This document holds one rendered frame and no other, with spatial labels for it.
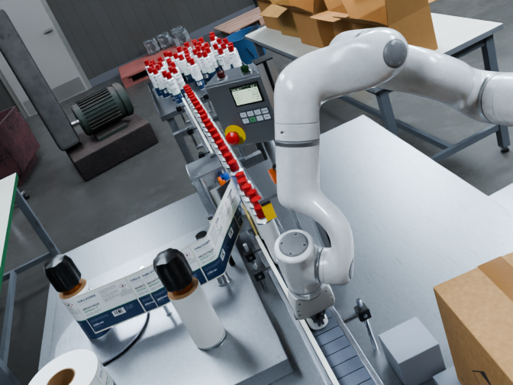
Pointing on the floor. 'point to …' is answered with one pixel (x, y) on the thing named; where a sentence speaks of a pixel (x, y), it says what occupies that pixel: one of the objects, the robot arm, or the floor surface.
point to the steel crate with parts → (16, 146)
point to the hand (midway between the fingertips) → (317, 316)
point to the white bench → (8, 185)
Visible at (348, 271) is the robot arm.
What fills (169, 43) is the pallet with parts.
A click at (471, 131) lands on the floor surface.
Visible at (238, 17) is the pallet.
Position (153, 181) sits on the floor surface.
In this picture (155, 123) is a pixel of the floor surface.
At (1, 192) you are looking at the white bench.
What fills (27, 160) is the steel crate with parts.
